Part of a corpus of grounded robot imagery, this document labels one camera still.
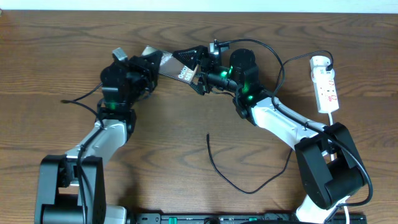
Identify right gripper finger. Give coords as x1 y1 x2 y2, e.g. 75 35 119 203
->
190 77 206 95
172 45 207 70

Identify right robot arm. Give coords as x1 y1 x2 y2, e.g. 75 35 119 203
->
172 42 373 223

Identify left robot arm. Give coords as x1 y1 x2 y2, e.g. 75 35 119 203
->
34 48 163 224

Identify white power strip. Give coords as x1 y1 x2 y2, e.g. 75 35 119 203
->
310 55 339 114

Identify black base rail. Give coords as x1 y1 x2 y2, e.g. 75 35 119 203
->
127 212 368 224

